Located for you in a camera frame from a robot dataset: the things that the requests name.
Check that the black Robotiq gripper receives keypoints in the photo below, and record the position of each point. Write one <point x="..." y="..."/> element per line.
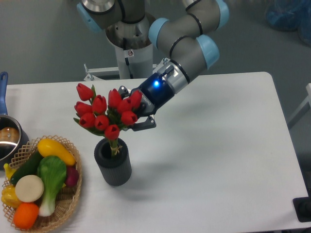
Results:
<point x="155" y="93"/>

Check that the red tulip bouquet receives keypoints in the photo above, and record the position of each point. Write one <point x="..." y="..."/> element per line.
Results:
<point x="106" y="116"/>

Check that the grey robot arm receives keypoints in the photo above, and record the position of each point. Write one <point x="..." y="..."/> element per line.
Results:
<point x="168" y="55"/>

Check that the dark grey ribbed vase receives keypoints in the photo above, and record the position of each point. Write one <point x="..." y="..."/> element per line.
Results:
<point x="115" y="170"/>

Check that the dark red radish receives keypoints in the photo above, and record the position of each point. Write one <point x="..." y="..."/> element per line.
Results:
<point x="72" y="177"/>

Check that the yellow squash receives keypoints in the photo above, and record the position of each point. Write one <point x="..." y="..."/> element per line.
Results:
<point x="48" y="147"/>

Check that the green bok choy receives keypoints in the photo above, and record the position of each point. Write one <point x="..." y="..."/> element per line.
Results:
<point x="52" y="171"/>

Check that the green cucumber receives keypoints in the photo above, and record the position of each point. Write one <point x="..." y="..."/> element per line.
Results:
<point x="27" y="168"/>

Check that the round cream white vegetable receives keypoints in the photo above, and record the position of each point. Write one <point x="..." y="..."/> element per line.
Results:
<point x="29" y="188"/>

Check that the yellow banana tip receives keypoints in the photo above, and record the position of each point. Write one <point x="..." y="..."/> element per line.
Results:
<point x="8" y="171"/>

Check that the orange fruit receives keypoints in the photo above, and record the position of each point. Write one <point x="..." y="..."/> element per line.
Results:
<point x="25" y="215"/>

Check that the yellow bell pepper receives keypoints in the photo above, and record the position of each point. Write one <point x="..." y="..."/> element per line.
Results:
<point x="9" y="197"/>

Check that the blue plastic bag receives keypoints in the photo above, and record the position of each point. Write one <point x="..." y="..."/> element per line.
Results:
<point x="290" y="15"/>

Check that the black device at table edge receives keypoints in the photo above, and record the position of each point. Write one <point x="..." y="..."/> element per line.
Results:
<point x="303" y="208"/>

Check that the white metal mounting frame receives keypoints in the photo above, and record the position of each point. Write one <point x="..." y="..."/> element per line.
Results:
<point x="109" y="73"/>

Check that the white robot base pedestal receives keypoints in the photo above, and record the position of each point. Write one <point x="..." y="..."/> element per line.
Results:
<point x="134" y="50"/>

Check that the blue handled saucepan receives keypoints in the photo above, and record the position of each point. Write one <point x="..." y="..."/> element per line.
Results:
<point x="12" y="136"/>

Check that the white chair frame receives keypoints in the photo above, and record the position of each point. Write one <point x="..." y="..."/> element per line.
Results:
<point x="301" y="110"/>

